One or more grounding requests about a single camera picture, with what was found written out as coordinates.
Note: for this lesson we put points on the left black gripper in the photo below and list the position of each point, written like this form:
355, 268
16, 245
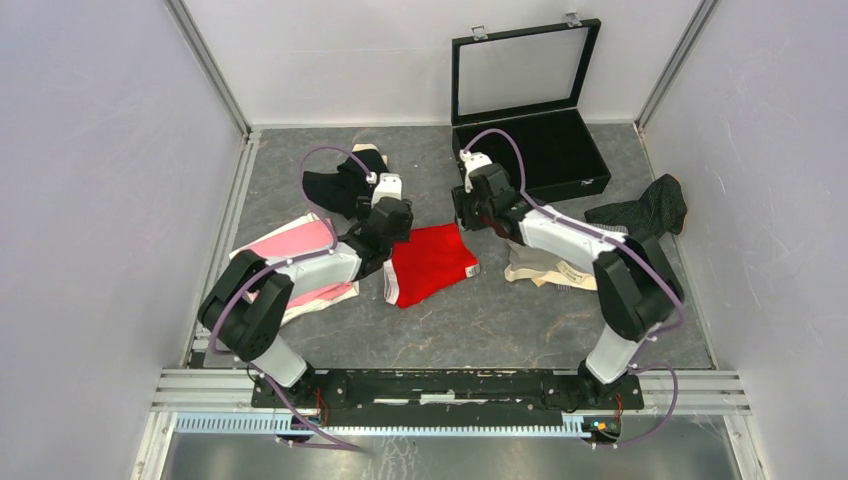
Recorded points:
363, 208

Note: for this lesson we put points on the black underwear with beige band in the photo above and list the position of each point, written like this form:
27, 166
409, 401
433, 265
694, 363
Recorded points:
338, 192

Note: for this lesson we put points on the dark striped black underwear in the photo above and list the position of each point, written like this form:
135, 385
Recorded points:
660, 209

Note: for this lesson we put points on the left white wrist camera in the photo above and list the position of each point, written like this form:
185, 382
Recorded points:
384, 185

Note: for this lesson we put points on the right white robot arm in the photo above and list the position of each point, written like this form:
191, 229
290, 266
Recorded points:
636, 286

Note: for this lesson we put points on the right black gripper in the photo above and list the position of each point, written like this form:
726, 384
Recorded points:
463, 217

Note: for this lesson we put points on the red boxer briefs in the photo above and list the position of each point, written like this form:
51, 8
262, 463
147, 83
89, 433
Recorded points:
434, 258

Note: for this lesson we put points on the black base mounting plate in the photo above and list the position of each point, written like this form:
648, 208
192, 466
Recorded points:
459, 397

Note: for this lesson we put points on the black display case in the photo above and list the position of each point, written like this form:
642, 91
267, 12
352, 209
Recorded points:
514, 97

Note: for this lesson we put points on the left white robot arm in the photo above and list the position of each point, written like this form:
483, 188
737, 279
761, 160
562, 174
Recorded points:
245, 307

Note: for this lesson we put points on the pink underwear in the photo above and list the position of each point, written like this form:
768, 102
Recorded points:
305, 234

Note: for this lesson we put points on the beige grey ribbed underwear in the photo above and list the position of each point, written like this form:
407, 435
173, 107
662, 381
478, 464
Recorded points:
541, 268

